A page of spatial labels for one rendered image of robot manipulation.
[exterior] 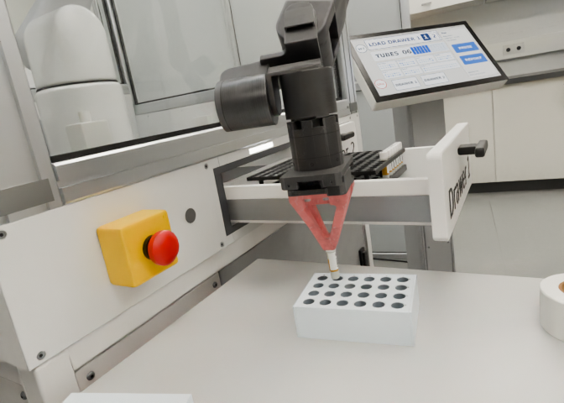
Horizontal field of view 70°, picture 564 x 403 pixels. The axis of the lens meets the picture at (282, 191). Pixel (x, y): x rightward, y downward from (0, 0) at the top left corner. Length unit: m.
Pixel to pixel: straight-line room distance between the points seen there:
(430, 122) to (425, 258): 0.52
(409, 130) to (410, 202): 1.05
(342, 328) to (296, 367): 0.06
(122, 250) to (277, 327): 0.20
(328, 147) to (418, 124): 1.16
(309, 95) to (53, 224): 0.29
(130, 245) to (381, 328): 0.28
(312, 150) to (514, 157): 3.30
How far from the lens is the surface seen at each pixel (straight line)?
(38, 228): 0.47
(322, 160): 0.43
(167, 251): 0.48
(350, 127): 1.13
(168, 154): 0.58
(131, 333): 0.58
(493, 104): 3.61
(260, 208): 0.63
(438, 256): 1.74
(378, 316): 0.44
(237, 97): 0.44
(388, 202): 0.55
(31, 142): 0.47
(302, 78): 0.43
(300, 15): 0.47
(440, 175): 0.51
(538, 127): 3.66
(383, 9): 2.34
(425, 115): 1.60
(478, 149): 0.61
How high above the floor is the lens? 1.02
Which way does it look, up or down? 12 degrees down
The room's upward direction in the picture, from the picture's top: 9 degrees counter-clockwise
